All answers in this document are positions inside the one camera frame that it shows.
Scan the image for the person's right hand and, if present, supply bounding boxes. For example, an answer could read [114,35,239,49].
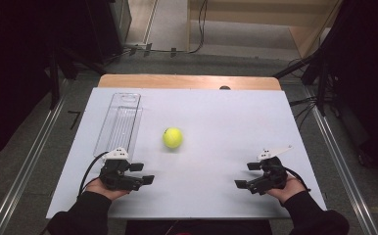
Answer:
[265,174,307,206]

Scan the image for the light wooden shelf unit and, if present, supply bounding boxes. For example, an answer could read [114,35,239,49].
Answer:
[186,0,343,61]

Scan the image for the wooden table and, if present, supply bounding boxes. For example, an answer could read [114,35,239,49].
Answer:
[97,73,282,92]

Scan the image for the black cabinet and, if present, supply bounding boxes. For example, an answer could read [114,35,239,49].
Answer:
[84,0,133,65]

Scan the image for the person's left hand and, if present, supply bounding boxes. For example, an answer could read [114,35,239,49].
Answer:
[85,177,131,202]

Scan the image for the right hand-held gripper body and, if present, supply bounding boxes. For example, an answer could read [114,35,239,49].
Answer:
[246,145,293,196]

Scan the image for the person's dark clothing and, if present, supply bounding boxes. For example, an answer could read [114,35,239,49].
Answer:
[124,219,273,235]

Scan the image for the white board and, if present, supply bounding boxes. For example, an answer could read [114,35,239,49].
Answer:
[45,86,328,220]

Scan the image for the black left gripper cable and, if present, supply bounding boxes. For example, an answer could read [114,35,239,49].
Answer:
[77,150,111,199]

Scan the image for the black metal stand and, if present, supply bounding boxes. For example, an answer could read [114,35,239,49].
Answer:
[272,48,330,118]
[46,42,108,111]

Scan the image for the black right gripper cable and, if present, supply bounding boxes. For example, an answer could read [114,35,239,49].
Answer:
[282,166,312,193]

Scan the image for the black floor cables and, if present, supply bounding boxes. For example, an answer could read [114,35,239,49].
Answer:
[288,95,319,129]

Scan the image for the black hanging cable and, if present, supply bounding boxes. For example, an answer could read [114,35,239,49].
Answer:
[188,0,210,55]

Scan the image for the clear plastic tray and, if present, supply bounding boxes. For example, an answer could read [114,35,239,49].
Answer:
[93,92,144,160]

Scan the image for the metal floor rail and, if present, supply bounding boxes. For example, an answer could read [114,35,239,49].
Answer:
[303,86,378,235]
[0,77,70,235]

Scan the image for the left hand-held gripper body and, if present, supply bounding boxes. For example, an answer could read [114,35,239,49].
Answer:
[98,146,145,193]

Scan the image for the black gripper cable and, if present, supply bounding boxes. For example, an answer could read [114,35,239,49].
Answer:
[77,150,111,199]
[282,166,312,193]

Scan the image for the yellow tennis ball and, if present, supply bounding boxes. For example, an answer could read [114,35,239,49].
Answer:
[162,126,184,150]

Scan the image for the black curtain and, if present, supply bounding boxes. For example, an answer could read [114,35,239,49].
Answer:
[320,0,378,175]
[0,0,92,165]

